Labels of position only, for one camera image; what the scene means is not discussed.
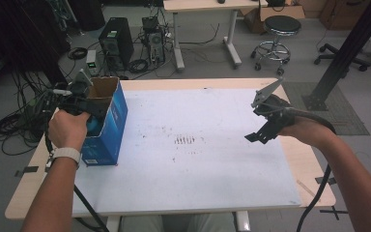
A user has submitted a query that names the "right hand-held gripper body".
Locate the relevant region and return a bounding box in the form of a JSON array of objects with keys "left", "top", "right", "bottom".
[{"left": 250, "top": 76, "right": 296, "bottom": 130}]

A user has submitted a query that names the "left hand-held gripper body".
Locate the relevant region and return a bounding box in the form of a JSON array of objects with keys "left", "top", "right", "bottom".
[{"left": 54, "top": 69, "right": 95, "bottom": 117}]

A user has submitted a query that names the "blue bottle with white cap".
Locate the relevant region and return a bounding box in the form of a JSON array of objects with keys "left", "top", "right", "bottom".
[{"left": 86, "top": 116, "right": 105, "bottom": 136}]

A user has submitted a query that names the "blue cardboard box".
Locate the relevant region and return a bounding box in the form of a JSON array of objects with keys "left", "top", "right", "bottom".
[{"left": 80, "top": 75, "right": 129, "bottom": 167}]

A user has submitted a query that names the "person's left hand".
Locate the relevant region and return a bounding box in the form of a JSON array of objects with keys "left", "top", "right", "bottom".
[{"left": 47, "top": 109, "right": 92, "bottom": 153}]

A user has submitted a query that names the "person's right hand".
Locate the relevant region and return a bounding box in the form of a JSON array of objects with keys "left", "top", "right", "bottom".
[{"left": 278, "top": 112, "right": 337, "bottom": 149}]

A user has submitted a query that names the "small white device green light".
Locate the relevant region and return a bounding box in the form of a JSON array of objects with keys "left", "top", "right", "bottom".
[{"left": 86, "top": 49, "right": 98, "bottom": 70}]

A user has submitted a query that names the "white band wristwatch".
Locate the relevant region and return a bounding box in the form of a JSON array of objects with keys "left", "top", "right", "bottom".
[{"left": 44, "top": 147, "right": 82, "bottom": 172}]

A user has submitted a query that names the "grey floor mat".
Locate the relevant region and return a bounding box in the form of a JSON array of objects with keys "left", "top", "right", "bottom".
[{"left": 281, "top": 80, "right": 371, "bottom": 136}]

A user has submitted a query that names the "pale tape strip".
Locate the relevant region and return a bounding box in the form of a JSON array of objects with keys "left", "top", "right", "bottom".
[{"left": 296, "top": 179, "right": 322, "bottom": 202}]

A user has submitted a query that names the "black computer tower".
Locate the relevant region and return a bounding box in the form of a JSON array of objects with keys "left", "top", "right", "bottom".
[{"left": 98, "top": 16, "right": 135, "bottom": 72}]

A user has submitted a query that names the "black tape strip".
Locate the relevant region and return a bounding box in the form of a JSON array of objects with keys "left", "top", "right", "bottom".
[
  {"left": 314, "top": 176, "right": 337, "bottom": 186},
  {"left": 14, "top": 165, "right": 40, "bottom": 178}
]

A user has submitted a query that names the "open computer case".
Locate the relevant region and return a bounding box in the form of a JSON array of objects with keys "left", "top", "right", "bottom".
[{"left": 141, "top": 15, "right": 167, "bottom": 67}]

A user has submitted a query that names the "black office chair base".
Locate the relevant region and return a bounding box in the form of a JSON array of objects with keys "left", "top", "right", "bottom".
[{"left": 313, "top": 43, "right": 371, "bottom": 73}]

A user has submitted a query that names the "white table mat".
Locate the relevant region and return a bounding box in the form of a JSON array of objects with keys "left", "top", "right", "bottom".
[{"left": 71, "top": 88, "right": 302, "bottom": 218}]

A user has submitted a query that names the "black round stool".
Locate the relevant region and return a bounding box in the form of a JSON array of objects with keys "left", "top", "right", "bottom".
[{"left": 250, "top": 14, "right": 302, "bottom": 76}]

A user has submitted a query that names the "black curtain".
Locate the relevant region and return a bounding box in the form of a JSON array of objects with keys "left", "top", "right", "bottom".
[{"left": 0, "top": 0, "right": 71, "bottom": 95}]

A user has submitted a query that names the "white table leg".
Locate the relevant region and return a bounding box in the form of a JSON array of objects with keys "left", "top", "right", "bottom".
[
  {"left": 236, "top": 211, "right": 251, "bottom": 232},
  {"left": 105, "top": 216, "right": 122, "bottom": 232}
]

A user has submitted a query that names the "open brown cardboard box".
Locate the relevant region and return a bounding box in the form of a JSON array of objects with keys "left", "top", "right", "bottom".
[{"left": 240, "top": 4, "right": 306, "bottom": 35}]

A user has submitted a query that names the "closed brown cardboard box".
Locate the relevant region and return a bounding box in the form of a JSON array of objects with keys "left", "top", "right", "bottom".
[{"left": 318, "top": 0, "right": 371, "bottom": 32}]

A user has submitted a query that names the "light wooden desk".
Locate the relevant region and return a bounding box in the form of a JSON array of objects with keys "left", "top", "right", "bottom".
[{"left": 162, "top": 0, "right": 269, "bottom": 72}]

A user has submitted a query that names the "coiled black cable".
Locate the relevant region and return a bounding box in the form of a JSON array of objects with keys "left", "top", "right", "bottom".
[
  {"left": 128, "top": 58, "right": 150, "bottom": 74},
  {"left": 67, "top": 46, "right": 89, "bottom": 61}
]

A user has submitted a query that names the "tangle of black floor cables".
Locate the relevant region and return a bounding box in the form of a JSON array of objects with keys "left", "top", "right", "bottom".
[{"left": 0, "top": 71, "right": 57, "bottom": 156}]

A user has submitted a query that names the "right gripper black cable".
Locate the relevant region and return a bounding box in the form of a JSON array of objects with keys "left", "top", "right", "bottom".
[{"left": 281, "top": 106, "right": 337, "bottom": 232}]

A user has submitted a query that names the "black metal post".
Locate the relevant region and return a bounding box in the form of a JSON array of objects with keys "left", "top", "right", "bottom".
[{"left": 302, "top": 0, "right": 371, "bottom": 112}]

